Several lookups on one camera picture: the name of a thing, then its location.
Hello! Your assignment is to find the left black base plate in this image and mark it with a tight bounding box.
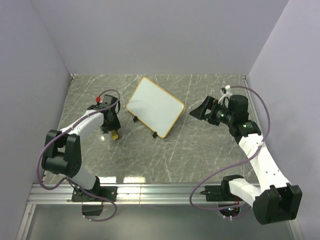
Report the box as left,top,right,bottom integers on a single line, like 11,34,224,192
71,186,118,203

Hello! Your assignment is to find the aluminium mounting rail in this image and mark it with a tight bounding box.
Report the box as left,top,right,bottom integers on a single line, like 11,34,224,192
27,183,293,206

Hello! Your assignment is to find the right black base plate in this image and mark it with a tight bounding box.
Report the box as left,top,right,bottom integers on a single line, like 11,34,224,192
200,185,242,202

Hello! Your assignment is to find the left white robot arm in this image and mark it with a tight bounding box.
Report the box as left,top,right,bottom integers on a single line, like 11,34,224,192
40,104,121,201

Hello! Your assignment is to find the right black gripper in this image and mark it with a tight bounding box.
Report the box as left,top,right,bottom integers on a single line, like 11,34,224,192
189,95,235,126

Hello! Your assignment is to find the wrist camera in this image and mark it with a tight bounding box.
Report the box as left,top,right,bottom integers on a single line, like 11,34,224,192
218,85,249,119
96,94,118,110

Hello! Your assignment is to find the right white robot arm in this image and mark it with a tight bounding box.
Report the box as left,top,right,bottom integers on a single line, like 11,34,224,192
190,95,303,225

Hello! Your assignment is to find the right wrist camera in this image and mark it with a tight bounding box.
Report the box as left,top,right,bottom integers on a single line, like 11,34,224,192
218,85,249,119

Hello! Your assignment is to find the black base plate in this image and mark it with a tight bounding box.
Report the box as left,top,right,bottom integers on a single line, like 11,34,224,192
200,185,242,202
71,186,118,203

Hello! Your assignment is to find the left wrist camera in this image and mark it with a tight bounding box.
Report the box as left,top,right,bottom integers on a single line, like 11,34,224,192
96,94,118,110

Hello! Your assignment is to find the yellow bone-shaped eraser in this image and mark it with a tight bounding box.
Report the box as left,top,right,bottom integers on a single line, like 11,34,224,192
111,130,120,141

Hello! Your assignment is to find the yellow framed whiteboard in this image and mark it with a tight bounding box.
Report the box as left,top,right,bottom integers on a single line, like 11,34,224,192
126,77,185,139

